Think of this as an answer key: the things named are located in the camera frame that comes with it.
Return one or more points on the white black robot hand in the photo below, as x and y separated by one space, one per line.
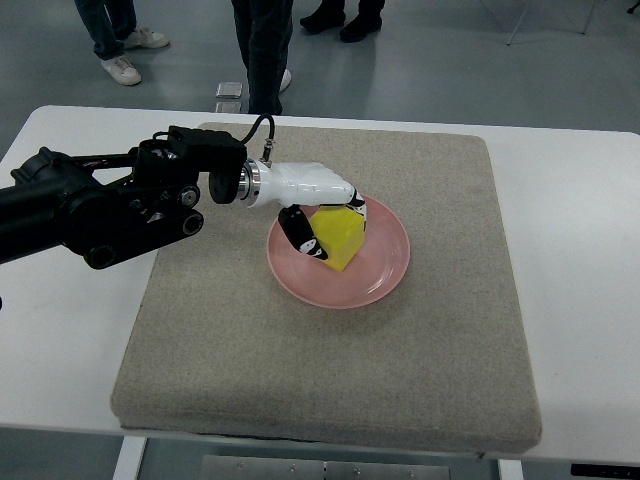
294 185

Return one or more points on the yellow foam block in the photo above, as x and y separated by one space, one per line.
341 233

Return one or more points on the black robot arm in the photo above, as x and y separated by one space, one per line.
112 208

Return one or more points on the pink plate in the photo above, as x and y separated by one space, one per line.
375 270

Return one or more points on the lower metal floor box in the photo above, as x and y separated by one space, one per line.
231 107

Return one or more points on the metal floor box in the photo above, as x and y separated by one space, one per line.
229 90
231 107

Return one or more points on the upper metal floor box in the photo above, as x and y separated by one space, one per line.
229 90

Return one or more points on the person in dark jeans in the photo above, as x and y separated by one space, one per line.
263 30

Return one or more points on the beige fabric mat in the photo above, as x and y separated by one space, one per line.
439 364

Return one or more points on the person in blue jeans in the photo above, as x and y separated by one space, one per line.
112 25

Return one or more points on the grey metal table crossbar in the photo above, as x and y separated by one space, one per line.
230 467

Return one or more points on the white left table leg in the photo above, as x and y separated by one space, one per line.
130 458

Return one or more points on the white table leg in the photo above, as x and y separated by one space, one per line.
510 469
130 458

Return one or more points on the white right table leg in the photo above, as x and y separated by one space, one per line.
510 469

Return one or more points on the black table control panel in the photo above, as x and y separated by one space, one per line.
605 471

